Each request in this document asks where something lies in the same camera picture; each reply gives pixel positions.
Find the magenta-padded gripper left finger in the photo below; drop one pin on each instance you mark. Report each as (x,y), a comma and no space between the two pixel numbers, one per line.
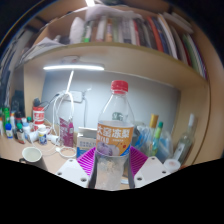
(71,170)

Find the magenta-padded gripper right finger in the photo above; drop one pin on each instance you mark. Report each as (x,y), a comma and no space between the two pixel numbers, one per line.
(153,168)

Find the small white bowl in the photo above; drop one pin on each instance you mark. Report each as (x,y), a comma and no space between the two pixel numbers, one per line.
(68,152)

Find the brown jar with white lid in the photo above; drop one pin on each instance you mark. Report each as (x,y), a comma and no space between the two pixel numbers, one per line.
(171,165)

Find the clear blue plastic bag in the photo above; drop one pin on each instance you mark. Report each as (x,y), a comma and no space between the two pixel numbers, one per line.
(166,145)

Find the white and blue carton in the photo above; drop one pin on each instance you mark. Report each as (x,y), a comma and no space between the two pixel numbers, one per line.
(86,141)

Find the magenta pouch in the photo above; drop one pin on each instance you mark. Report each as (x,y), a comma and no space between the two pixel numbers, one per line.
(67,131)

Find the green-capped glass bottle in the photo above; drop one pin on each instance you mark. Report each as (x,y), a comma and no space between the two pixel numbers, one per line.
(159,128)

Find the tall clear glass bottle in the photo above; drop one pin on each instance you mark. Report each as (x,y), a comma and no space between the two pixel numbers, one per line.
(186,140)

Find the yellow-capped glass bottle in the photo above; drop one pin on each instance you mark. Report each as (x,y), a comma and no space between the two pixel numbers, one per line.
(153,120)

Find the red and white can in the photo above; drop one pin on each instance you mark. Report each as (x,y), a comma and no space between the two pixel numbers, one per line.
(38,115)

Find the white power strip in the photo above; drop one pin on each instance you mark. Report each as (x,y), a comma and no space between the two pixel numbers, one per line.
(75,96)

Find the white bottle with blue cap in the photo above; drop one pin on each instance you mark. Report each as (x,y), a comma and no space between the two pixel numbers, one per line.
(9,130)

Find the green canister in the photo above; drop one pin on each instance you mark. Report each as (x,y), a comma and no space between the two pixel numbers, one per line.
(6,115)

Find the white bar desk lamp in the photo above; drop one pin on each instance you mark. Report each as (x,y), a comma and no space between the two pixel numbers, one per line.
(73,67)

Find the wooden shelf unit with books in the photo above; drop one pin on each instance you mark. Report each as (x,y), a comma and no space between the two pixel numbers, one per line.
(126,58)

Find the ceiling tube light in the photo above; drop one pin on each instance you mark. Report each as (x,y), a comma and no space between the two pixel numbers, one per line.
(90,2)

